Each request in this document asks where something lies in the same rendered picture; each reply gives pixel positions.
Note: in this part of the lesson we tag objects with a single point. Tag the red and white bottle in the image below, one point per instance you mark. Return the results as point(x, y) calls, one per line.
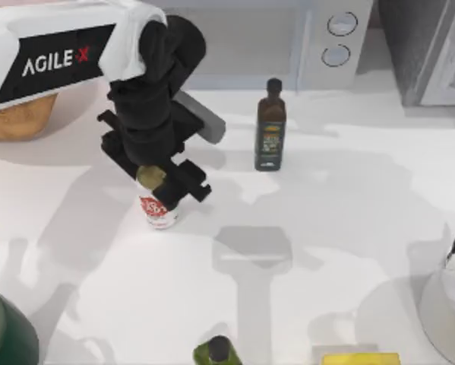
point(157, 218)

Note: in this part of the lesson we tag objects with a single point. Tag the pale microwave oven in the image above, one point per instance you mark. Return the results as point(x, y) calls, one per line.
point(257, 42)

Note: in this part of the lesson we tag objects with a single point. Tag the dark brown bottle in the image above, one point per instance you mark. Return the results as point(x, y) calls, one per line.
point(271, 129)

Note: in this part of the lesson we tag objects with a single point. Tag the dark green pot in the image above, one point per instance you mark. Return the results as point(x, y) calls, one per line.
point(7, 331)

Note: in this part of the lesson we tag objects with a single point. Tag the grey cabinet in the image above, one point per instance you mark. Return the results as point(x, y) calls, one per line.
point(421, 49)

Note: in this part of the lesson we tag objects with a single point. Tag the green bottle with black cap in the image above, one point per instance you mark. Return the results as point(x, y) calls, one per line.
point(213, 351)

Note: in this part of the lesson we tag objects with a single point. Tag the round microwave knob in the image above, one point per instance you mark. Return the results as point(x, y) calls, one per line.
point(342, 23)
point(336, 55)

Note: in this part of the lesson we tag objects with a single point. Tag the flat yellow square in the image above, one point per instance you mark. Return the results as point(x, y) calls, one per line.
point(360, 360)

